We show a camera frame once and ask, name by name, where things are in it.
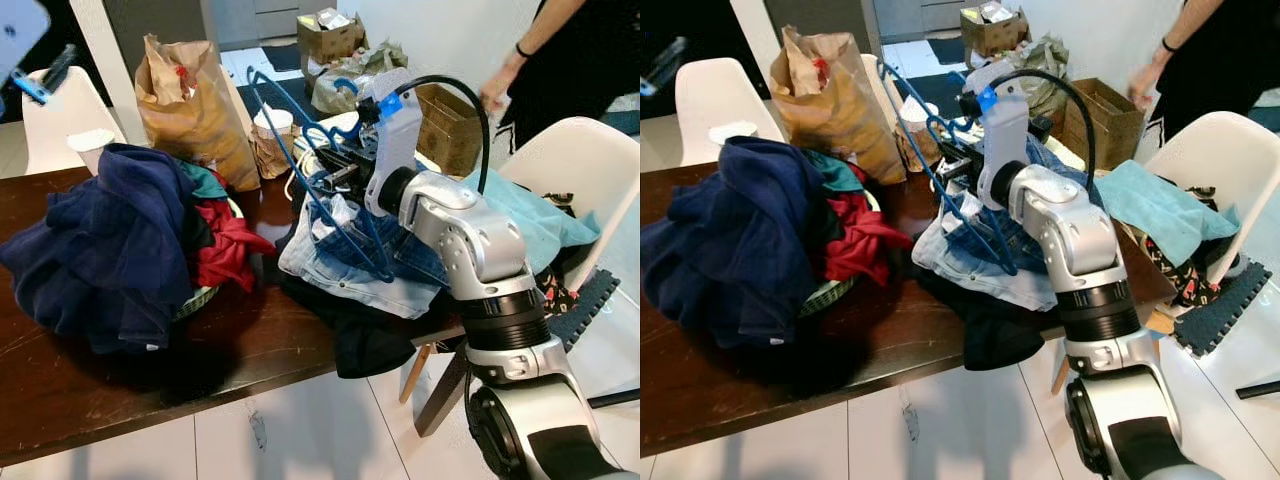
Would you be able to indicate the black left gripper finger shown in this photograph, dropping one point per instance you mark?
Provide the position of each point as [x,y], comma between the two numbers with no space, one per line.
[667,65]
[58,68]

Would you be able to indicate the blue plastic hanger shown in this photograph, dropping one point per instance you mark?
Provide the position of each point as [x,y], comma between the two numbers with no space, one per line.
[935,135]
[318,130]

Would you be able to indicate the navy blue garment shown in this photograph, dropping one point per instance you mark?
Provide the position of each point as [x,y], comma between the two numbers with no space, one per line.
[750,230]
[110,240]

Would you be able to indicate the person bare forearm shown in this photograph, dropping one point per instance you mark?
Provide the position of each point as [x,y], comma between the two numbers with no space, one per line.
[1190,28]
[545,32]

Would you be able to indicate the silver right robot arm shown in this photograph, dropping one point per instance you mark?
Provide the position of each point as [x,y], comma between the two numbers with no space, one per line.
[1075,230]
[470,235]

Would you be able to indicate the person bare hand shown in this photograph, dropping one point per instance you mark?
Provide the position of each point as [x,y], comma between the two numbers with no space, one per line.
[503,88]
[1148,85]

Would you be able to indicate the small brown paper bag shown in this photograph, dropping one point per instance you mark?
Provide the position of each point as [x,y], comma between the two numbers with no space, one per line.
[918,148]
[272,155]

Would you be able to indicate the white lidded paper cup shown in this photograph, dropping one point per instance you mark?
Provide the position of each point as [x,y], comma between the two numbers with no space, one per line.
[272,120]
[920,110]

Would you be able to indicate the person torso black clothes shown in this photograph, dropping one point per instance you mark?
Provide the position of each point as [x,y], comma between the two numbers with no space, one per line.
[590,70]
[1230,70]

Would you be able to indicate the large dark floor mat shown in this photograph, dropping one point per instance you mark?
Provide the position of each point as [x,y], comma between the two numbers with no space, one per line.
[262,98]
[905,88]

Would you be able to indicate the large cardboard box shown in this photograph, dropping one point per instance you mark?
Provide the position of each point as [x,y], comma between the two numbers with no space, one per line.
[450,130]
[1105,125]

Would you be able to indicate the blue denim jeans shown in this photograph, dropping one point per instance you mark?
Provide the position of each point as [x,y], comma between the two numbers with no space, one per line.
[975,265]
[340,270]

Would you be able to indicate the small dark floor mat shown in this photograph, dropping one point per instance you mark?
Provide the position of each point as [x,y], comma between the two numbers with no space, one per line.
[946,52]
[282,58]

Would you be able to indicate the small cardboard box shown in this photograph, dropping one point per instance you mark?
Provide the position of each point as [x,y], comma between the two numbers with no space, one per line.
[995,35]
[330,45]

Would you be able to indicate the teal garment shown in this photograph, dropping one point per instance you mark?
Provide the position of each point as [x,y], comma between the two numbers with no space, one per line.
[840,172]
[205,182]

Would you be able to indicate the plain red garment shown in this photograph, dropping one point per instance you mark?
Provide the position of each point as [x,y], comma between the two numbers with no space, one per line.
[865,240]
[230,245]

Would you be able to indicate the large brown paper bag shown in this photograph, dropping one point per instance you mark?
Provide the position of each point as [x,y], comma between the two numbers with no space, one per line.
[200,120]
[840,110]

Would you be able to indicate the grey drawer cabinet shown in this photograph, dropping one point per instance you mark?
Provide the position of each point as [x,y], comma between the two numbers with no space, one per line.
[270,20]
[920,15]

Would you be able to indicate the plain black garment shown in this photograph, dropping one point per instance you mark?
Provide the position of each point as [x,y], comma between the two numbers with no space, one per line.
[370,345]
[1000,340]

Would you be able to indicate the pale teal towel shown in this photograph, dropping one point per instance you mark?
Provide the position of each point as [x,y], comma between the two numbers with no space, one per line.
[530,220]
[1160,205]

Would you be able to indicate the woven laundry basket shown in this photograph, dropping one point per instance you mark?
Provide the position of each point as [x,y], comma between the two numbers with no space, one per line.
[200,300]
[830,297]

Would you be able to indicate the black floral garment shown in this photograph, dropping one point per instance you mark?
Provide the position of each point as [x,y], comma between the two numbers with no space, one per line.
[560,295]
[1190,280]

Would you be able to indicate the dark foam puzzle mat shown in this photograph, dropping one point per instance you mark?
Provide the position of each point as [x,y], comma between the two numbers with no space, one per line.
[1225,310]
[585,310]

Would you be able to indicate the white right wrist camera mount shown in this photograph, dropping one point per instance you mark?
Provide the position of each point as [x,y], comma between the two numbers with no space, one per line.
[1005,140]
[400,150]

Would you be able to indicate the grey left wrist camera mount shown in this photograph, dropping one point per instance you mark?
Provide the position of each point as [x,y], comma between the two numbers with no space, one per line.
[20,35]

